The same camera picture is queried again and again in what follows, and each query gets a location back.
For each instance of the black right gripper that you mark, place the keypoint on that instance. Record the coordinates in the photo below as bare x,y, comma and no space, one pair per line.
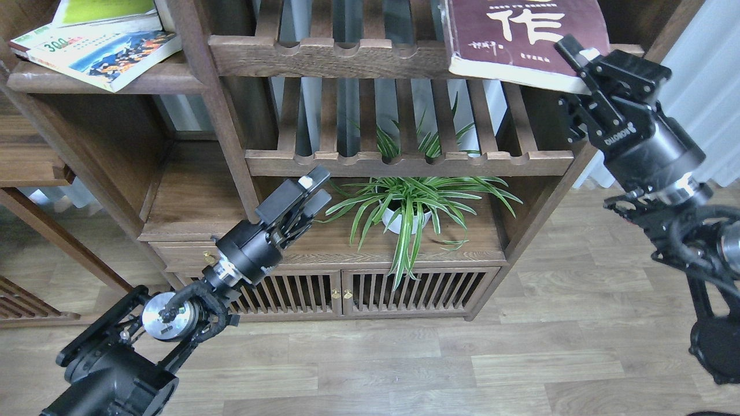
645,151

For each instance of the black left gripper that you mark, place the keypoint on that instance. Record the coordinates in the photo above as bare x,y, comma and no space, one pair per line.
248,252

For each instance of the maroon book white characters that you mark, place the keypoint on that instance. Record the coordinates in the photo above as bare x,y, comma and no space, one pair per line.
514,41

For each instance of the book with mountain cover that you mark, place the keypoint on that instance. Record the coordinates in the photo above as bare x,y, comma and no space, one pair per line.
107,61

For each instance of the yellow green book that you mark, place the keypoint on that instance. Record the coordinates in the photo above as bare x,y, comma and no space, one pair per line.
103,17

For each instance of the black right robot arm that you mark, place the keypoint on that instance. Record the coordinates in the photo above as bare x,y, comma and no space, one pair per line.
702,241

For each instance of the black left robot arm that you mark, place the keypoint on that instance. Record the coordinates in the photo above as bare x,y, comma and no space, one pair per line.
125,363

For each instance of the white curtain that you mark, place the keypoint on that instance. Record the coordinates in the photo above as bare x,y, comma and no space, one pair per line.
699,42

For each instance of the green spider plant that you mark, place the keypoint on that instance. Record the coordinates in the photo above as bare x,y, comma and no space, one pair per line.
439,195

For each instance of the white plant pot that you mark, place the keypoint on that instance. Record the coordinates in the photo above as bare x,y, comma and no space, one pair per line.
394,222

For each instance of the brass drawer knob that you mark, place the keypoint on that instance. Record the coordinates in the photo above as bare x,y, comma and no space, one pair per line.
210,259

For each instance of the dark wooden bookshelf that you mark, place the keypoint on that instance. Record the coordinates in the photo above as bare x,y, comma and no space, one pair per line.
267,90

